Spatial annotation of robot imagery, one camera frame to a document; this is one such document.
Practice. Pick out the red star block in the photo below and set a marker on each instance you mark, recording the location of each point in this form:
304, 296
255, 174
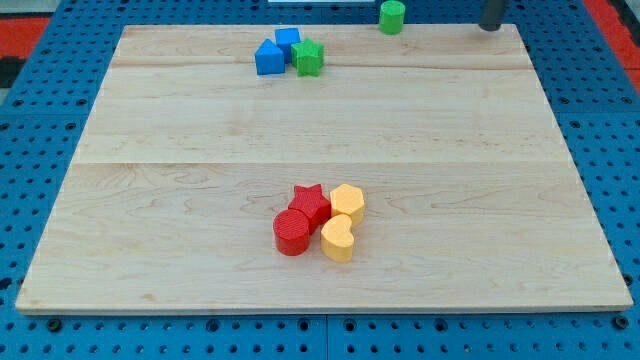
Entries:
312, 203

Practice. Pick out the yellow hexagon block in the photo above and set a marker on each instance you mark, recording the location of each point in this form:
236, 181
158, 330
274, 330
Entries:
348, 200

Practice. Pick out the red cylinder block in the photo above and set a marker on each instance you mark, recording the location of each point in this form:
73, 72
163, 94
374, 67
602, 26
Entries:
291, 232

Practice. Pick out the yellow heart block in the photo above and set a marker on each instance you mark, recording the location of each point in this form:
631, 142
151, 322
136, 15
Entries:
337, 239

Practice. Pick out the green star block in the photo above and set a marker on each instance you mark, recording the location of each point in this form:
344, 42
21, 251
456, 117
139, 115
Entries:
307, 57

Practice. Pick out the blue triangular prism block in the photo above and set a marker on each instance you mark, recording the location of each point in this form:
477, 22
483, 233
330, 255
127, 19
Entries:
269, 59

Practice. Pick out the blue cube block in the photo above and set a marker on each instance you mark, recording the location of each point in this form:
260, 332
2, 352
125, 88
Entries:
285, 38

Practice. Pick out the light wooden board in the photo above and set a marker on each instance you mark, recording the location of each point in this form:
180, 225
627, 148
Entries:
473, 203

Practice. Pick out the green cylinder block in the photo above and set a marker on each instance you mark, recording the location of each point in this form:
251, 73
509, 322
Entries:
391, 17

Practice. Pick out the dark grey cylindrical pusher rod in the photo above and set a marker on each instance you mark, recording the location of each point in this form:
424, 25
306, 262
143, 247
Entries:
492, 15

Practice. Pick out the red and black mat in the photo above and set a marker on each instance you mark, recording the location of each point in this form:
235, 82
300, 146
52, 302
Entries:
20, 33

